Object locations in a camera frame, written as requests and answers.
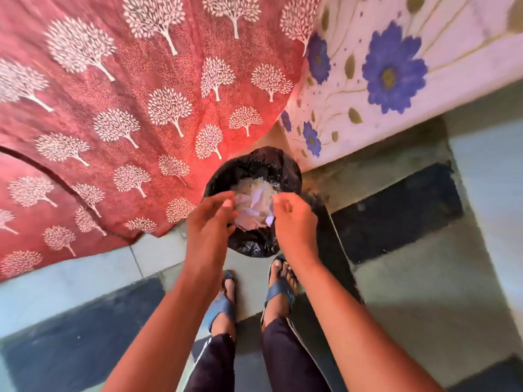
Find blue sandal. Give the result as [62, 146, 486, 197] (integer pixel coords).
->
[200, 270, 238, 335]
[261, 254, 300, 319]

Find blue right sandal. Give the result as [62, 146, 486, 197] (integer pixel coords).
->
[261, 254, 300, 319]

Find blue left sandal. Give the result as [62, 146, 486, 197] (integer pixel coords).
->
[200, 270, 238, 335]

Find person's left forearm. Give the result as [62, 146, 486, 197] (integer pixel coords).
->
[101, 263, 225, 392]

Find person's right hand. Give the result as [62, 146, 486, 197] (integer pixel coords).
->
[271, 192, 319, 266]

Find white paper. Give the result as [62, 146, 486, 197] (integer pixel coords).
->
[234, 185, 276, 232]

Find person's left foot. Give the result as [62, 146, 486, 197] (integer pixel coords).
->
[210, 277, 238, 343]

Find black garbage bag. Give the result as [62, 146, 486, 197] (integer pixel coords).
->
[203, 146, 303, 258]

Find dark striped trousers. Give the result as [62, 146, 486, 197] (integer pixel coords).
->
[184, 316, 332, 392]

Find person's left hand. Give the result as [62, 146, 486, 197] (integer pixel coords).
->
[185, 191, 239, 278]

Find shredded paper waste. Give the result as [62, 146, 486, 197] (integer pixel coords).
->
[231, 176, 281, 200]

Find person's foot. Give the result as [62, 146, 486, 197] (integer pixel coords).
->
[210, 277, 238, 343]
[261, 259, 299, 329]

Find person's right forearm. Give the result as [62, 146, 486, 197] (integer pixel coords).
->
[286, 251, 444, 392]

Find person's right foot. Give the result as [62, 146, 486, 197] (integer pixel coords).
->
[261, 259, 299, 329]

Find white blue-flower bedsheet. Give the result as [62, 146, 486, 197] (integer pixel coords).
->
[279, 0, 523, 173]

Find red tree-print curtain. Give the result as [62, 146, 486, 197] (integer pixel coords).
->
[0, 0, 323, 282]

